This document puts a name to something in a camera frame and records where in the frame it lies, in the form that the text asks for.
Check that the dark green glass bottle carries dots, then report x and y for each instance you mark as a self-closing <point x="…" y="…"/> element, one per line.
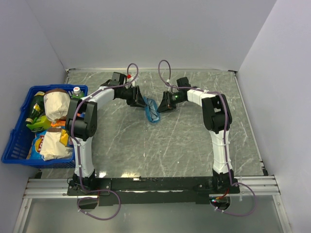
<point x="36" y="107"/>

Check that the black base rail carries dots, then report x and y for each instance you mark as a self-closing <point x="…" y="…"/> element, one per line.
<point x="110" y="191"/>

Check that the blue yellow chips bag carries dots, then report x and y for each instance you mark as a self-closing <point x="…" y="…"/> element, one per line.
<point x="35" y="149"/>

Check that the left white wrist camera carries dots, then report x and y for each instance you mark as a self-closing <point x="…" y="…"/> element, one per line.
<point x="132" y="80"/>

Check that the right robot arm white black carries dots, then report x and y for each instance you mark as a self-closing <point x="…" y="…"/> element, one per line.
<point x="217" y="119"/>

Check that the blue plastic basket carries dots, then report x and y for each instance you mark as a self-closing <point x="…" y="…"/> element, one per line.
<point x="21" y="138"/>

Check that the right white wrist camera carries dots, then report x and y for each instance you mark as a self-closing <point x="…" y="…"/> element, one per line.
<point x="170" y="86"/>

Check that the brown white paper bag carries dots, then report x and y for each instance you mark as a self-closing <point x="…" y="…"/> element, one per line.
<point x="56" y="104"/>

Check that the lime green snack pack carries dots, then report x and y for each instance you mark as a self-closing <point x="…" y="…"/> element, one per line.
<point x="41" y="124"/>

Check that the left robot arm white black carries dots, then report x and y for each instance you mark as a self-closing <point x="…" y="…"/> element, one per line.
<point x="82" y="121"/>

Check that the orange snack pack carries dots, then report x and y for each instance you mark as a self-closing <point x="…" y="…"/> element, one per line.
<point x="60" y="123"/>

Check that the black thin sunglasses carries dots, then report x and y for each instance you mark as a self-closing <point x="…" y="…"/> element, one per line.
<point x="152" y="110"/>

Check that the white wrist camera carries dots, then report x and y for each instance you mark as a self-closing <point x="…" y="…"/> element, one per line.
<point x="132" y="80"/>
<point x="170" y="86"/>

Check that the green bottle white cap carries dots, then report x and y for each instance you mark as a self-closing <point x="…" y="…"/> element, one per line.
<point x="77" y="93"/>

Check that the blue translucent glasses case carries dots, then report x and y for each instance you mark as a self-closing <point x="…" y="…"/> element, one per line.
<point x="151" y="111"/>

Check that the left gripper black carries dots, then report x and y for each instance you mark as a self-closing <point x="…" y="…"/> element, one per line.
<point x="137" y="100"/>

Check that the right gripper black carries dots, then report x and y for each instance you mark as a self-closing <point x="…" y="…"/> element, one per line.
<point x="166" y="104"/>

